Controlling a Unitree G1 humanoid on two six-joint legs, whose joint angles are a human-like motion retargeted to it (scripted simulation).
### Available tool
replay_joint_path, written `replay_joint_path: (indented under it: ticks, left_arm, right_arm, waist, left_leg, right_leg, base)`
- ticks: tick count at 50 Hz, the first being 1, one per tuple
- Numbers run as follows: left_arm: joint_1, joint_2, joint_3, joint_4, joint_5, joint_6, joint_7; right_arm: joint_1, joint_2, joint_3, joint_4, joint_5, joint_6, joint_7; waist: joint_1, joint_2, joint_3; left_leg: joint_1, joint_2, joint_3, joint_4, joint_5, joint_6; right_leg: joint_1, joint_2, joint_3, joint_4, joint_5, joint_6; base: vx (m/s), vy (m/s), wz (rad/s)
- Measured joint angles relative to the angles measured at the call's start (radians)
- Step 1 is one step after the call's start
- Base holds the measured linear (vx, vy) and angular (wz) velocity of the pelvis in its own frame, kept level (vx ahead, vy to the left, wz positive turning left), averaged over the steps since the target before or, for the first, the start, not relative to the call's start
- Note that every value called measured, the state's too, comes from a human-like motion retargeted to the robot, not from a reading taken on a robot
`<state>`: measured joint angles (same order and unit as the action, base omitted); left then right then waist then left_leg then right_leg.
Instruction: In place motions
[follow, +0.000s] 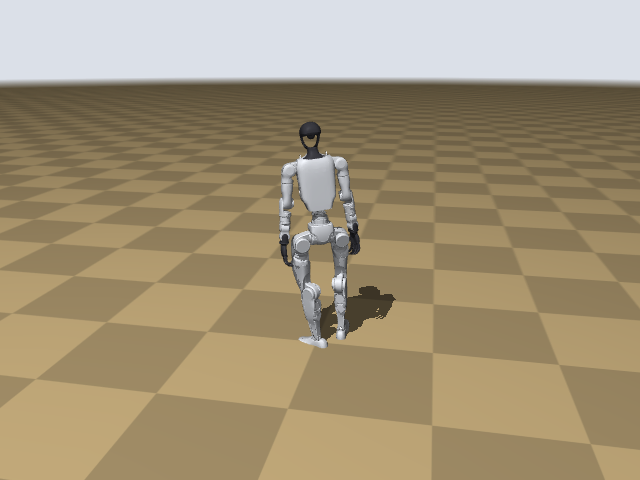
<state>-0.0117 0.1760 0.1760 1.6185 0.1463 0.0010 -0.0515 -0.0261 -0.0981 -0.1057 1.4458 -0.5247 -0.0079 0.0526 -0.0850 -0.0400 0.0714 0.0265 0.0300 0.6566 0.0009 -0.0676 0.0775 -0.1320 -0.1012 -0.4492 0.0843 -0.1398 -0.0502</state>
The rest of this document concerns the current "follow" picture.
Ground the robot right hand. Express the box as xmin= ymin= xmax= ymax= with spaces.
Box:
xmin=348 ymin=223 xmax=360 ymax=255

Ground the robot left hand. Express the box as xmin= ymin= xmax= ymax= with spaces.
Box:
xmin=279 ymin=234 xmax=293 ymax=267

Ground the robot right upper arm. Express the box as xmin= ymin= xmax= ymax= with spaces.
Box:
xmin=332 ymin=156 xmax=352 ymax=202

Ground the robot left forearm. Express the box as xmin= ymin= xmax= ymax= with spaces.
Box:
xmin=279 ymin=198 xmax=291 ymax=241

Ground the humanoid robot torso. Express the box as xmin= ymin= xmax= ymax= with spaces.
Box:
xmin=296 ymin=151 xmax=336 ymax=245

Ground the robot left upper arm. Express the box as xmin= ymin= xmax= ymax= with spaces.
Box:
xmin=281 ymin=161 xmax=297 ymax=209

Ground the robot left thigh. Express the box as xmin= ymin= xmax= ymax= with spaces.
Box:
xmin=291 ymin=230 xmax=321 ymax=300

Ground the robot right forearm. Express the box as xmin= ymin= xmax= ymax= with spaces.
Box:
xmin=343 ymin=189 xmax=358 ymax=230

